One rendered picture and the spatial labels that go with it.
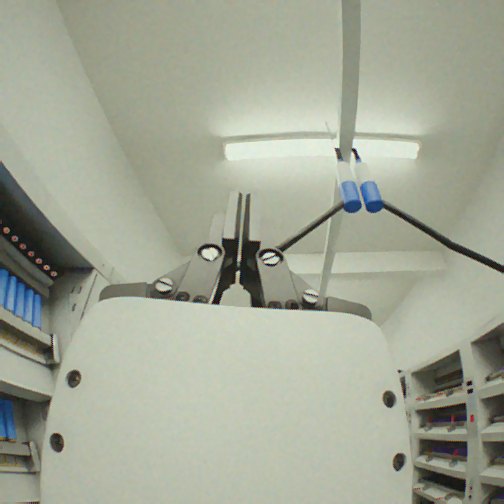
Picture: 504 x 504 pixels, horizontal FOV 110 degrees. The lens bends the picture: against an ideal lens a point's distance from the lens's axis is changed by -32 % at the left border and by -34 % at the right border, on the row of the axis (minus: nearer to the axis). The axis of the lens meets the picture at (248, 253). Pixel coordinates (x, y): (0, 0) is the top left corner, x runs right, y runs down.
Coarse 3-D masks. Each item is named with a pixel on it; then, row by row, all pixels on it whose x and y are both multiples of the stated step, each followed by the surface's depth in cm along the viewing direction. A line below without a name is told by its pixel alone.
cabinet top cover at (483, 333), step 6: (498, 318) 64; (486, 324) 71; (492, 324) 67; (498, 324) 64; (480, 330) 75; (486, 330) 71; (492, 330) 69; (498, 330) 70; (474, 336) 78; (480, 336) 74; (486, 336) 75; (492, 336) 76; (498, 336) 78
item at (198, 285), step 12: (204, 252) 10; (216, 252) 10; (192, 264) 9; (204, 264) 10; (216, 264) 10; (192, 276) 9; (204, 276) 9; (216, 276) 9; (180, 288) 9; (192, 288) 9; (204, 288) 9; (180, 300) 8; (192, 300) 8; (204, 300) 8; (216, 300) 11
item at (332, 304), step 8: (328, 296) 10; (328, 304) 10; (336, 304) 10; (344, 304) 10; (352, 304) 10; (360, 304) 10; (344, 312) 9; (352, 312) 9; (360, 312) 9; (368, 312) 9
